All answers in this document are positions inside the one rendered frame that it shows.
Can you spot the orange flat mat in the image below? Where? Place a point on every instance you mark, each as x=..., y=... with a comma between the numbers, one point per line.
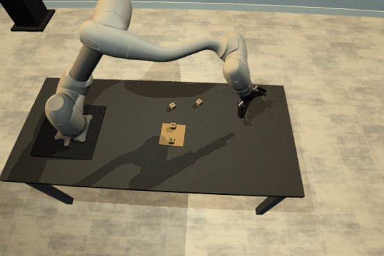
x=167, y=132

